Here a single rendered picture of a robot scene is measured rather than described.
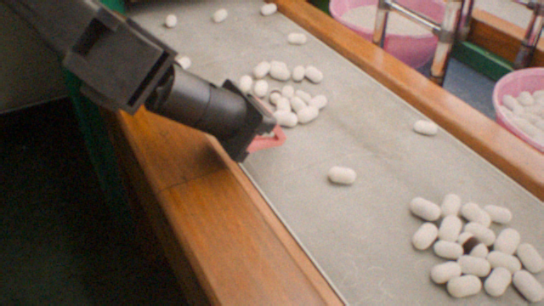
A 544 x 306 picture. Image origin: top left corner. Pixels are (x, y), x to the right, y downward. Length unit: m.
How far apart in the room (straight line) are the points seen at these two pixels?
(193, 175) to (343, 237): 0.20
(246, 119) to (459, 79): 0.57
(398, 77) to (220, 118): 0.36
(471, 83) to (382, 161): 0.41
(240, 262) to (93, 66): 0.24
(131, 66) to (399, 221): 0.34
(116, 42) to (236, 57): 0.44
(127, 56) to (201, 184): 0.19
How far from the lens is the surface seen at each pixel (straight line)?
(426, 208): 0.56
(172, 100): 0.48
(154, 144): 0.63
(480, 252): 0.54
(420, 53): 0.97
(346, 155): 0.64
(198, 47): 0.91
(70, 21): 0.47
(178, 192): 0.55
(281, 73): 0.78
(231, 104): 0.52
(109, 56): 0.45
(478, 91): 0.97
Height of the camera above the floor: 1.14
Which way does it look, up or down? 40 degrees down
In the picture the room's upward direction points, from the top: straight up
